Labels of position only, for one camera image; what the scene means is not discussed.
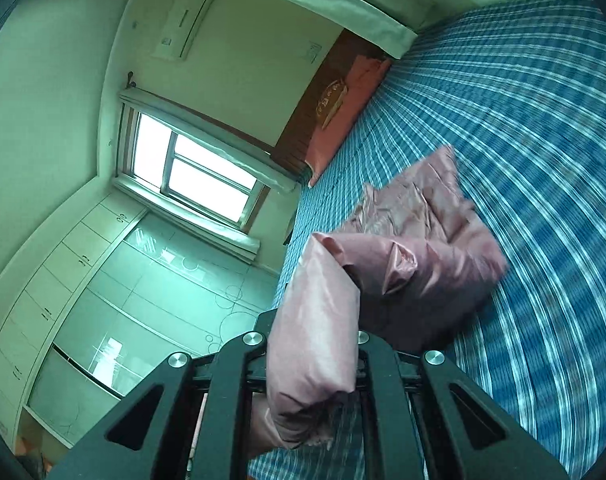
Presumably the pink puffer down jacket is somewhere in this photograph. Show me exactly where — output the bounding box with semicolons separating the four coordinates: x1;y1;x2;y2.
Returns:
249;145;508;457

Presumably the white glass-door wardrobe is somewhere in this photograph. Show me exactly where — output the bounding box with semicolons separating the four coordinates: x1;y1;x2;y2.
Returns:
0;192;278;448

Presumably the dark wooden headboard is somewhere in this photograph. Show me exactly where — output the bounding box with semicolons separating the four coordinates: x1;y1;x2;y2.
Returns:
271;29;385;177

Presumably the embroidered brown cushion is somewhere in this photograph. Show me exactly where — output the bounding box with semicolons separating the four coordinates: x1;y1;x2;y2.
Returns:
315;79;347;129

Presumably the blue plaid bed sheet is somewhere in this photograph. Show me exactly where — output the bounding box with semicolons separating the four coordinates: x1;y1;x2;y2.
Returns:
279;0;606;479

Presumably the red pillow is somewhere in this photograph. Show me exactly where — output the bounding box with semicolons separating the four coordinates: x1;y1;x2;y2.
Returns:
305;55;392;188

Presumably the window with white frame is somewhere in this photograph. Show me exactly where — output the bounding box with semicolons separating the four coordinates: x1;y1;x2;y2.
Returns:
119;105;268;232

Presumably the white wall socket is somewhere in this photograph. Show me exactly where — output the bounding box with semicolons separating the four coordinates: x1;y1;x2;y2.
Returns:
303;41;323;64

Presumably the white wall air conditioner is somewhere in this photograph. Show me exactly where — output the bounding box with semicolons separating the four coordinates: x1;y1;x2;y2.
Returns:
151;0;213;62

